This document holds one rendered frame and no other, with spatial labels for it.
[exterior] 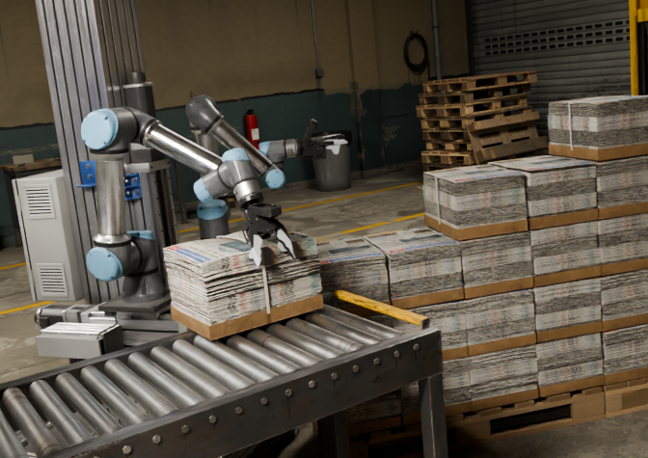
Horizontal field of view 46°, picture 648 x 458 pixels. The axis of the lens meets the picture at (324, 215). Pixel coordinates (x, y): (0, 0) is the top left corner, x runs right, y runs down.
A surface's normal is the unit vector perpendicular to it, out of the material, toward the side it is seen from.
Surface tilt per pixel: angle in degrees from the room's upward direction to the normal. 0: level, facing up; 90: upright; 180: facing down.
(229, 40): 90
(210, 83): 90
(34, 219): 90
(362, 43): 90
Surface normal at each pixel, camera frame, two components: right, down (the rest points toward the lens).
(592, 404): 0.22, 0.15
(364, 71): 0.54, 0.10
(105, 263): -0.36, 0.33
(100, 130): -0.35, 0.07
